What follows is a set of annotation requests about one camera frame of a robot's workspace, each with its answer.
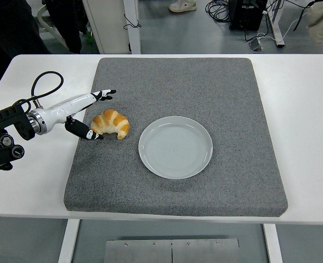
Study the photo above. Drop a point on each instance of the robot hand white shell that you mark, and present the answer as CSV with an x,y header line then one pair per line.
x,y
68,105

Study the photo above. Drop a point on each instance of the golden croissant bread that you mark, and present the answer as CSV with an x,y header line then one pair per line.
x,y
112,120

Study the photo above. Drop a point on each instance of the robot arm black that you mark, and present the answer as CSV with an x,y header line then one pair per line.
x,y
2,117

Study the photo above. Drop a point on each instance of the pale grey round plate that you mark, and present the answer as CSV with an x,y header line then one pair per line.
x,y
175,148

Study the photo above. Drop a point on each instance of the grey metal plate with screws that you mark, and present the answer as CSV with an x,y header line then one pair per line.
x,y
150,252

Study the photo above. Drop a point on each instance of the small green object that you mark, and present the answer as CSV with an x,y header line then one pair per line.
x,y
89,37

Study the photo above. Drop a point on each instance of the white chair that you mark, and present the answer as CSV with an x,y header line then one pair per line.
x,y
47,26

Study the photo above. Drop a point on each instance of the white cabinet panel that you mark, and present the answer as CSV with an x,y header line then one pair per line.
x,y
106,24

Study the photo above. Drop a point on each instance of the person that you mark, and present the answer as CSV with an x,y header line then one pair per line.
x,y
10,27

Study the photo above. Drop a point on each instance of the grey speckled foam mat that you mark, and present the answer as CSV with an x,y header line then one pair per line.
x,y
177,82

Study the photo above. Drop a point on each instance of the person's white shoe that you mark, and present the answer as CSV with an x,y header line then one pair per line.
x,y
181,6

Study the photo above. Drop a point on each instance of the grey foot pedal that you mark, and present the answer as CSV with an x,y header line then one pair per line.
x,y
256,45

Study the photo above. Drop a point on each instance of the black computer case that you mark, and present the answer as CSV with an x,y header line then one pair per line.
x,y
246,16

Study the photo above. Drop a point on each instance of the slim white desk leg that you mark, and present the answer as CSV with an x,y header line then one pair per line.
x,y
277,27

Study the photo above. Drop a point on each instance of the white table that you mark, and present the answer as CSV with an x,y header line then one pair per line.
x,y
303,115

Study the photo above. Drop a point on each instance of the beige cloth bag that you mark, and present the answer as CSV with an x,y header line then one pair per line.
x,y
321,22

